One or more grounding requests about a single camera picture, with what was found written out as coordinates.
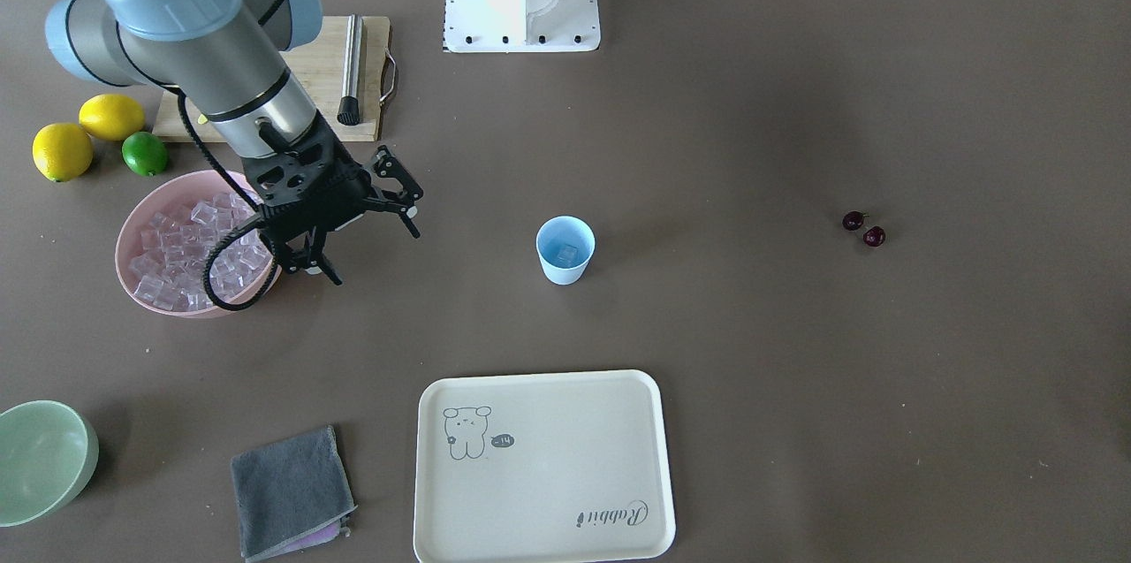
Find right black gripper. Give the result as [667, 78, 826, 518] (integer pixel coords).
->
[241, 116, 424, 286]

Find clear ice cubes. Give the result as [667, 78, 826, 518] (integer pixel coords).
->
[124, 191, 270, 315]

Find ice cube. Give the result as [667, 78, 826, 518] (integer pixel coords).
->
[553, 244, 579, 269]

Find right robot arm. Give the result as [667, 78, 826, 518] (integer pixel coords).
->
[45, 0, 423, 282]

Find light blue cup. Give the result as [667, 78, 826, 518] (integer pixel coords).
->
[535, 216, 596, 285]

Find steel muddler black tip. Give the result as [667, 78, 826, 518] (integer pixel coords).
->
[337, 14, 364, 125]

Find wooden cutting board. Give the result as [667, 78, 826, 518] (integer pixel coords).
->
[152, 15, 399, 142]

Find pink bowl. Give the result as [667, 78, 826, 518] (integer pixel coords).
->
[116, 170, 271, 318]

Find green lime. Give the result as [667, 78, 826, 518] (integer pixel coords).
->
[121, 131, 169, 177]

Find whole yellow lemon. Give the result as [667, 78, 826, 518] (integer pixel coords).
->
[78, 95, 146, 141]
[32, 123, 95, 183]

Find grey folded cloth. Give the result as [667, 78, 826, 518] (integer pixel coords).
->
[230, 425, 356, 562]

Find cream rabbit tray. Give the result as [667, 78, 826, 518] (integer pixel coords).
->
[413, 369, 676, 562]

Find green bowl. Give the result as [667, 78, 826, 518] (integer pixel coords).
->
[1, 400, 100, 528]

